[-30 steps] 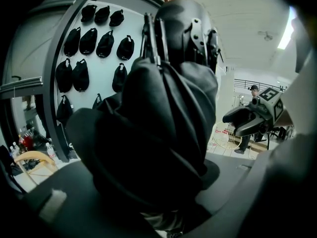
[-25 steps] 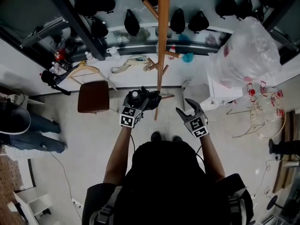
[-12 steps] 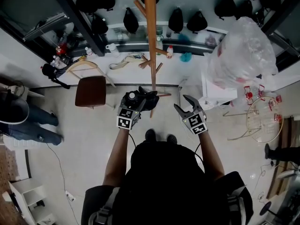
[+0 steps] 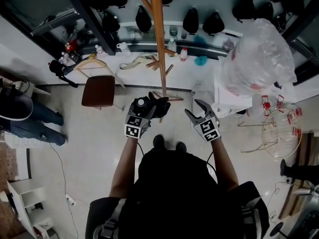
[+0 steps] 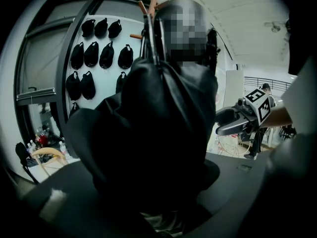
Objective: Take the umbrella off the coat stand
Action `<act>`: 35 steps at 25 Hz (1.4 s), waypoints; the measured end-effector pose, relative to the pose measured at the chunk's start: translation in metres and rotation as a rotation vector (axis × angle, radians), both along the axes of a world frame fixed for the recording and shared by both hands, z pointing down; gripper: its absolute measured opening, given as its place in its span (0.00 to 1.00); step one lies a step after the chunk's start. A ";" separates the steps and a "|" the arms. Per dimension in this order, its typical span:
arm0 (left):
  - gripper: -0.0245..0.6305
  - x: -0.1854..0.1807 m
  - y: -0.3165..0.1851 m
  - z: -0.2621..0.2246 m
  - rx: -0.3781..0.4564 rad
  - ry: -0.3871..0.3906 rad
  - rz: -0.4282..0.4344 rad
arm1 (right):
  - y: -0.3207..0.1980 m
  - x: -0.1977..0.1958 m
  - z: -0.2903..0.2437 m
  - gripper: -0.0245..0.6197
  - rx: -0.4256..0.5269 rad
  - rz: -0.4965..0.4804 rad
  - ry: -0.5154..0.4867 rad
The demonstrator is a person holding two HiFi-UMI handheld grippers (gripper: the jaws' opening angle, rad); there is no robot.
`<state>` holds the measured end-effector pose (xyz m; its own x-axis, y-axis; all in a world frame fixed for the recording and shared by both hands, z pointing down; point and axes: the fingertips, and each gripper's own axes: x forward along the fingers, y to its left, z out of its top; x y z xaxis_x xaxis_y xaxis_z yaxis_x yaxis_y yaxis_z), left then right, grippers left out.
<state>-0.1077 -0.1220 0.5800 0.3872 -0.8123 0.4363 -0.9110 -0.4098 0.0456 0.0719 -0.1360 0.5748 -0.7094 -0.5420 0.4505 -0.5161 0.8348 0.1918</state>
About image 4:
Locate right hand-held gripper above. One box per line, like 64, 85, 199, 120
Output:
184, 99, 222, 143

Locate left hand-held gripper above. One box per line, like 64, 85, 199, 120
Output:
124, 99, 158, 139

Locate black umbrella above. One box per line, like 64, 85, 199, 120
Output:
133, 91, 171, 120

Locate wooden coat stand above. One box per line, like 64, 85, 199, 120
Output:
118, 0, 184, 123

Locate person's left forearm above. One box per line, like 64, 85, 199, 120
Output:
109, 136, 138, 199

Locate person's right forearm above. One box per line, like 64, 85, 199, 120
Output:
210, 138, 239, 191

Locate person's left black shoe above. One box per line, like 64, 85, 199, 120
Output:
153, 134, 165, 149

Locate white low ledge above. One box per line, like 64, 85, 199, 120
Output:
32, 47, 319, 104

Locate wooden chair brown seat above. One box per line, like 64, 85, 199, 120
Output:
74, 58, 127, 113

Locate beige tote bag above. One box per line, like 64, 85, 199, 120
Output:
119, 52, 159, 71

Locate teal fluffy duster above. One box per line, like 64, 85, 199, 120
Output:
193, 55, 209, 66

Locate white shaker bottle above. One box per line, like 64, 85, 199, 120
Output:
116, 42, 132, 58

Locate clear bottle green label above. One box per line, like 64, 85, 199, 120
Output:
166, 37, 177, 57

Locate person's black clothes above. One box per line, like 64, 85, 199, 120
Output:
85, 148, 271, 239

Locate row of black hanging pouches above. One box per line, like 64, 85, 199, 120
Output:
86, 0, 309, 34

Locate red container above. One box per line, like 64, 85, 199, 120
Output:
65, 40, 78, 52

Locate black framed glass cabinet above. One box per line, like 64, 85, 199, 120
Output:
281, 0, 319, 86
0, 0, 118, 57

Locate small white cabinet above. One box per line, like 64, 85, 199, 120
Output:
24, 80, 52, 96

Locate wooden platform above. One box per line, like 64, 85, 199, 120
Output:
278, 133, 319, 220

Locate gray white device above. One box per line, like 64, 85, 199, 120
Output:
293, 185, 319, 198

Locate black office chair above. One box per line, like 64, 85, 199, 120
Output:
0, 85, 34, 121

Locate white open shelf unit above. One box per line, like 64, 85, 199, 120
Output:
6, 179, 54, 239

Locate black round stool base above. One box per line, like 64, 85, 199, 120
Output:
270, 222, 285, 239

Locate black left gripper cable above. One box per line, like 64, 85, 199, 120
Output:
136, 140, 145, 157

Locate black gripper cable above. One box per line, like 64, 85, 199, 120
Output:
204, 150, 217, 176
136, 140, 145, 157

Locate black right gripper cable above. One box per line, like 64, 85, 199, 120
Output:
204, 150, 217, 176

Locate clear jug red handle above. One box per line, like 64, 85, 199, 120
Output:
291, 126, 303, 139
286, 108, 303, 124
260, 95, 275, 117
275, 95, 286, 109

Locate black power cable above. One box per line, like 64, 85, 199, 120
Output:
48, 142, 79, 239

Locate black strap bag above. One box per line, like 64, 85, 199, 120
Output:
48, 60, 79, 88

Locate person's right gray harness strap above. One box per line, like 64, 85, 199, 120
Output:
240, 197, 262, 239

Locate person's gray harness strap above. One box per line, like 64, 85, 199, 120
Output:
240, 197, 262, 239
93, 199, 125, 239

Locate person's left gray harness strap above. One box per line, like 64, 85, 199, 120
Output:
93, 199, 125, 239

